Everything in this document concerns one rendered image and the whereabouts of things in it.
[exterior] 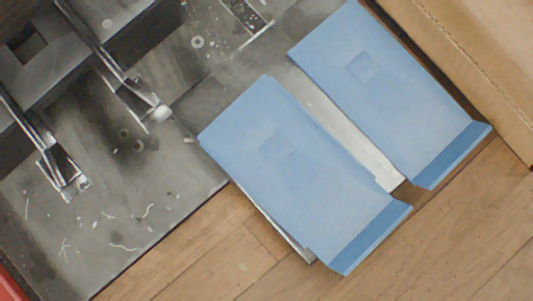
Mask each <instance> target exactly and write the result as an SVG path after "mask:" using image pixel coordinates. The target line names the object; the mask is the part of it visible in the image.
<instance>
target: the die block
mask: <svg viewBox="0 0 533 301"><path fill-rule="evenodd" d="M185 23H186V21H185V16H184V13H183V9H182V5H181V0H163V1H162V2H160V3H159V4H158V5H157V6H155V7H154V8H153V9H152V10H150V11H149V12H147V13H146V14H145V15H144V16H142V17H141V18H140V19H139V20H138V21H136V22H135V23H134V24H133V25H131V26H130V27H129V28H128V29H127V30H126V31H125V32H123V33H122V34H121V35H120V36H118V37H117V38H116V39H115V40H114V41H112V42H111V43H110V44H109V45H108V46H107V47H106V48H105V50H106V51H107V52H108V54H109V55H110V56H111V57H112V58H113V59H114V62H115V63H116V64H118V65H119V66H120V67H121V68H122V70H123V72H126V71H127V70H128V69H130V68H131V67H132V66H133V65H135V64H136V63H137V62H138V61H139V60H141V59H142V58H143V57H144V56H145V55H146V54H147V53H148V52H149V51H151V50H152V49H153V48H155V47H156V46H157V45H158V44H160V43H161V42H162V41H163V40H164V39H166V38H167V37H168V36H169V35H171V34H172V33H173V32H174V31H175V30H177V29H179V28H181V27H182V26H183V25H184V24H185ZM35 33H37V34H38V35H40V38H41V39H42V40H43V41H44V42H45V39H44V38H43V37H42V36H41V34H39V33H38V31H37V30H36V28H34V27H31V28H30V29H28V30H27V31H26V32H25V33H23V34H21V35H20V36H19V37H18V38H17V39H16V40H15V41H14V42H12V43H11V45H10V46H8V48H9V49H10V50H11V52H14V51H15V50H16V49H17V48H18V47H20V46H21V45H23V44H24V43H25V42H26V41H28V40H29V38H30V37H32V36H33V35H34V34H35ZM45 43H46V42H45ZM46 44H47V45H48V43H46ZM90 69H91V67H90V64H89V63H87V64H85V65H84V66H83V67H82V68H81V69H80V70H79V71H77V72H76V73H75V74H73V75H72V76H71V77H70V79H68V80H67V81H66V82H65V83H64V84H62V85H61V87H60V88H58V89H57V90H56V91H54V92H53V93H52V95H50V96H49V97H48V98H47V99H45V101H44V102H43V103H41V104H39V105H38V107H36V108H35V109H34V111H35V112H36V113H37V115H38V116H39V118H40V119H41V120H42V121H43V122H44V124H45V125H46V126H47V127H48V128H49V131H50V132H51V133H52V134H53V135H54V134H55V133H56V129H55V127H54V126H53V125H52V123H51V122H50V120H49V118H48V117H47V115H46V114H45V112H44V109H45V108H46V107H47V106H48V105H50V103H51V102H52V101H54V100H55V99H56V98H57V97H59V96H60V95H61V94H63V93H64V92H65V91H66V90H67V89H68V88H69V87H70V86H72V85H73V84H74V83H75V82H77V80H78V79H79V78H81V77H82V76H83V75H84V74H85V73H87V72H88V71H89V70H90ZM37 149H38V148H37V147H36V146H35V144H34V142H33V141H31V140H30V137H29V136H28V135H27V134H26V133H25V132H24V129H23V128H22V127H21V126H20V125H19V124H18V125H17V126H14V127H13V129H12V130H10V131H9V133H7V134H6V135H5V136H4V137H3V138H2V139H1V140H0V182H2V181H3V180H4V179H5V178H6V177H7V176H8V175H9V174H10V173H11V172H12V171H14V170H15V169H16V168H17V167H19V165H20V164H21V163H22V162H24V160H25V159H26V158H29V157H30V155H32V154H33V153H34V152H35V151H36V150H37Z"/></svg>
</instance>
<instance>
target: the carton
mask: <svg viewBox="0 0 533 301"><path fill-rule="evenodd" d="M373 1H374V2H375V3H376V5H377V6H378V7H379V8H380V9H381V10H382V11H384V12H385V13H386V14H387V15H388V16H389V17H390V18H391V19H392V20H393V22H394V23H395V24H396V25H397V26H398V27H399V28H400V29H401V30H402V31H403V32H404V33H405V34H406V35H407V36H408V38H409V39H410V40H411V41H412V42H413V43H414V44H415V45H416V46H417V47H419V48H420V49H421V50H422V51H423V53H424V54H425V55H426V56H427V57H428V59H429V60H430V61H431V62H432V63H433V64H434V65H435V66H436V67H437V68H438V69H439V70H440V71H441V72H442V73H443V75H444V76H445V77H446V78H447V79H448V80H449V81H450V82H451V84H452V85H453V86H454V87H455V89H456V90H458V91H459V92H460V93H461V94H462V95H463V96H464V98H465V99H466V100H467V101H468V102H469V103H470V104H471V105H472V106H473V107H474V109H475V110H476V111H477V112H478V114H479V115H480V116H481V117H482V119H483V120H485V121H486V122H487V123H488V124H491V125H492V127H493V130H494V131H495V132H496V133H497V134H498V135H499V136H500V137H501V138H502V140H503V141H504V142H505V144H506V145H507V146H508V147H509V148H510V149H511V150H512V152H513V153H514V154H515V155H516V156H517V157H518V158H519V159H520V160H521V161H522V162H523V164H524V165H525V166H526V168H527V169H528V170H530V172H532V171H533V0H373Z"/></svg>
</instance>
